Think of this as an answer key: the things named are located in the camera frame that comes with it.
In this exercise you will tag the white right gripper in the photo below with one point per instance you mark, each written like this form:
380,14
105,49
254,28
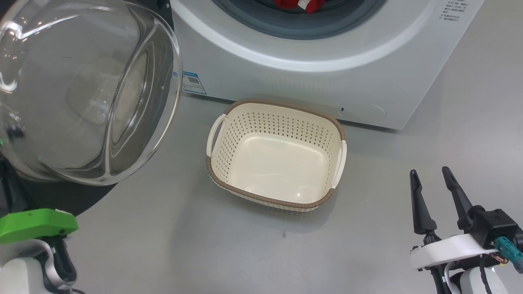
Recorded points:
445,249

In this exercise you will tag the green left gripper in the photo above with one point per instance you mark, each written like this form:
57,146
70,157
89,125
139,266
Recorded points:
36,224

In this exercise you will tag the black-rimmed glass washer door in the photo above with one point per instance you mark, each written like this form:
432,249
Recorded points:
81,102

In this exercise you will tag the red shorts with white stripe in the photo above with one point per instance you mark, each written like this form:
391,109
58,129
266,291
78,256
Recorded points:
286,4

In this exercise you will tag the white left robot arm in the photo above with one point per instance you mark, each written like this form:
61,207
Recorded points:
20,273

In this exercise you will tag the cream perforated laundry basket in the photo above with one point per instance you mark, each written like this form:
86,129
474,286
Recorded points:
278,163

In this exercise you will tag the white front-load washing machine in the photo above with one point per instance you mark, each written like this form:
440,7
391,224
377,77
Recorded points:
286,73

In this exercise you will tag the printed instruction label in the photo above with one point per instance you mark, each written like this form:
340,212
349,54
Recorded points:
453,10

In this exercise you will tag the blue energy label sticker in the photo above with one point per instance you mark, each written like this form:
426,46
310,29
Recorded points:
193,83

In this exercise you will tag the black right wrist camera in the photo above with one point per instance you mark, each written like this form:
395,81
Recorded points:
494,226

